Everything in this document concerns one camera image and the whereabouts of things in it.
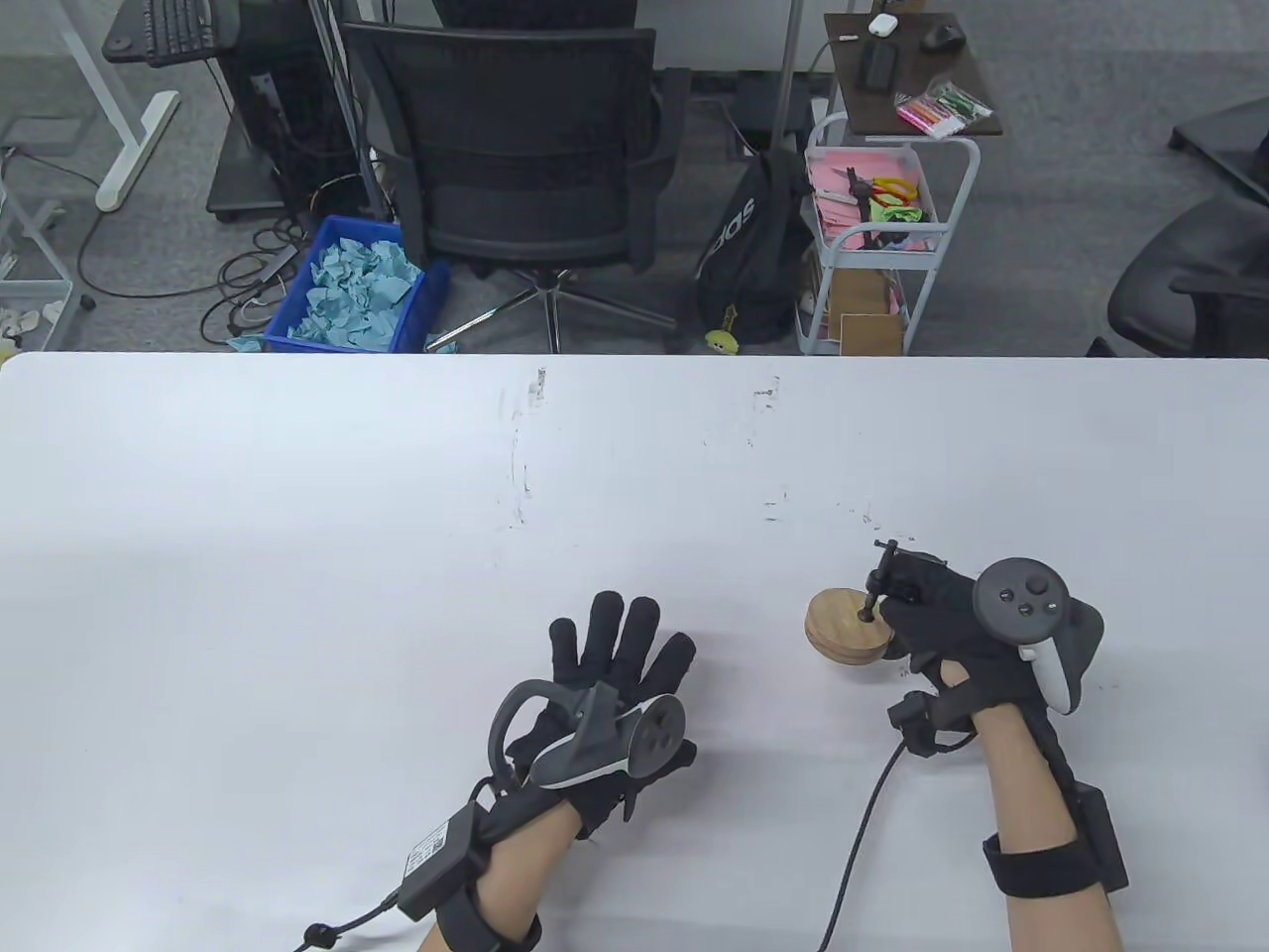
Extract person's left hand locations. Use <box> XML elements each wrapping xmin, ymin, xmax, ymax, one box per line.
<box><xmin>509</xmin><ymin>592</ymin><xmax>700</xmax><ymax>844</ymax></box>

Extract person's right hand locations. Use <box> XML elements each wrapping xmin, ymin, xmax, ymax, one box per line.
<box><xmin>876</xmin><ymin>551</ymin><xmax>1047</xmax><ymax>713</ymax></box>

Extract small black metal tool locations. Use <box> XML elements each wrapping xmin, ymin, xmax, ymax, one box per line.
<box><xmin>859</xmin><ymin>539</ymin><xmax>951</xmax><ymax>623</ymax></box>

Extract person's left forearm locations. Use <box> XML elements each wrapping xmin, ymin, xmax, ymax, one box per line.
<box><xmin>416</xmin><ymin>798</ymin><xmax>586</xmax><ymax>952</ymax></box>

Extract black right forearm box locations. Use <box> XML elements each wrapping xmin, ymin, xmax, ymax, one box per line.
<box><xmin>1069</xmin><ymin>781</ymin><xmax>1132</xmax><ymax>893</ymax></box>

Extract person's right forearm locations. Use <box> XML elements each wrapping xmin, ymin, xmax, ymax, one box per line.
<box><xmin>937</xmin><ymin>658</ymin><xmax>1128</xmax><ymax>952</ymax></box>

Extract round wooden disc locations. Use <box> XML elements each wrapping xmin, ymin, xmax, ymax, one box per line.
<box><xmin>804</xmin><ymin>588</ymin><xmax>895</xmax><ymax>667</ymax></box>

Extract grey controller on right glove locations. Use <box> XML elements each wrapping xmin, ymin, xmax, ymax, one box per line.
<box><xmin>973</xmin><ymin>559</ymin><xmax>1104</xmax><ymax>716</ymax></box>

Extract grey controller on glove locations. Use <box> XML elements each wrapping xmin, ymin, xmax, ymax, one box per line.
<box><xmin>973</xmin><ymin>559</ymin><xmax>1104</xmax><ymax>716</ymax></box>
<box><xmin>487</xmin><ymin>679</ymin><xmax>691</xmax><ymax>794</ymax></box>

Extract grey controller on left glove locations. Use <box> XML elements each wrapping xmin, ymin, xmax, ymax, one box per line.
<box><xmin>487</xmin><ymin>679</ymin><xmax>691</xmax><ymax>794</ymax></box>

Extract black left wrist sensor box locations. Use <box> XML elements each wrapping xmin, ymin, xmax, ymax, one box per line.
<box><xmin>396</xmin><ymin>803</ymin><xmax>494</xmax><ymax>920</ymax></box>

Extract brown cardboard box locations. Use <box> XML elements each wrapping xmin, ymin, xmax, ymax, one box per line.
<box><xmin>828</xmin><ymin>268</ymin><xmax>908</xmax><ymax>356</ymax></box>

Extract blue plastic bin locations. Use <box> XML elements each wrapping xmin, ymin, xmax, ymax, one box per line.
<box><xmin>263</xmin><ymin>214</ymin><xmax>452</xmax><ymax>355</ymax></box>

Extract black backpack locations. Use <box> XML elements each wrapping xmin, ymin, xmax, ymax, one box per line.
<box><xmin>694</xmin><ymin>149</ymin><xmax>814</xmax><ymax>346</ymax></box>

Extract stack of pink papers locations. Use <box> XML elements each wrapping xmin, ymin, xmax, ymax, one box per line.
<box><xmin>808</xmin><ymin>149</ymin><xmax>938</xmax><ymax>269</ymax></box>

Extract pile of crumpled blue paper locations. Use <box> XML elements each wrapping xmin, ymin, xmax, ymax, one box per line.
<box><xmin>230</xmin><ymin>236</ymin><xmax>459</xmax><ymax>354</ymax></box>

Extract dark grey office chair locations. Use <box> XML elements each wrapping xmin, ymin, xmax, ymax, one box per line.
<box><xmin>1086</xmin><ymin>97</ymin><xmax>1269</xmax><ymax>358</ymax></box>

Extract black mesh office chair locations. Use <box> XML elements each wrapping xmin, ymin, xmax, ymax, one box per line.
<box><xmin>339</xmin><ymin>0</ymin><xmax>695</xmax><ymax>354</ymax></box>

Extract pack of coloured markers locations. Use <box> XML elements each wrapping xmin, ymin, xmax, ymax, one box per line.
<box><xmin>894</xmin><ymin>83</ymin><xmax>992</xmax><ymax>136</ymax></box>

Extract small brown side table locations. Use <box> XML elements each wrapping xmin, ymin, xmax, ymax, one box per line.
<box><xmin>823</xmin><ymin>12</ymin><xmax>1004</xmax><ymax>138</ymax></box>

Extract black computer tower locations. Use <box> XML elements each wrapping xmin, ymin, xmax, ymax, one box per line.
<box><xmin>206</xmin><ymin>0</ymin><xmax>363</xmax><ymax>224</ymax></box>

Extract white desk leg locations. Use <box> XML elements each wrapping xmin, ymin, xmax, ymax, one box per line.
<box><xmin>55</xmin><ymin>0</ymin><xmax>181</xmax><ymax>212</ymax></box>

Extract black keyboard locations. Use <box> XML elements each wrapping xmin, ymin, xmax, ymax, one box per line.
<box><xmin>139</xmin><ymin>0</ymin><xmax>215</xmax><ymax>68</ymax></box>

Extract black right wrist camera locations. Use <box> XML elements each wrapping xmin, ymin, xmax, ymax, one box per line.
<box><xmin>886</xmin><ymin>692</ymin><xmax>978</xmax><ymax>757</ymax></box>

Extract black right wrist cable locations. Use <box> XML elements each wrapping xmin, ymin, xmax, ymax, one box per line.
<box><xmin>817</xmin><ymin>739</ymin><xmax>909</xmax><ymax>952</ymax></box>

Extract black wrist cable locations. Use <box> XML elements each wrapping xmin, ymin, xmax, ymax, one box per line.
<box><xmin>817</xmin><ymin>739</ymin><xmax>909</xmax><ymax>952</ymax></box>
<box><xmin>292</xmin><ymin>892</ymin><xmax>407</xmax><ymax>952</ymax></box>

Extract black forearm strap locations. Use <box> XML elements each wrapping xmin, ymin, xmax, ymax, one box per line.
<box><xmin>982</xmin><ymin>831</ymin><xmax>1107</xmax><ymax>899</ymax></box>

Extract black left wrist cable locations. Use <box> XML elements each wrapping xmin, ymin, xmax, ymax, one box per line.
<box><xmin>292</xmin><ymin>892</ymin><xmax>407</xmax><ymax>952</ymax></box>

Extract yellow handled scissors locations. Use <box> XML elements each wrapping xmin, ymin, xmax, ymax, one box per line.
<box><xmin>845</xmin><ymin>169</ymin><xmax>923</xmax><ymax>204</ymax></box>

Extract white wire trolley cart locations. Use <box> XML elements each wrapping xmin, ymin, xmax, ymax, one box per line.
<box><xmin>795</xmin><ymin>111</ymin><xmax>982</xmax><ymax>356</ymax></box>

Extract bundle of black floor cables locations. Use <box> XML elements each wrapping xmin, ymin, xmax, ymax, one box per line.
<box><xmin>74</xmin><ymin>174</ymin><xmax>323</xmax><ymax>346</ymax></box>

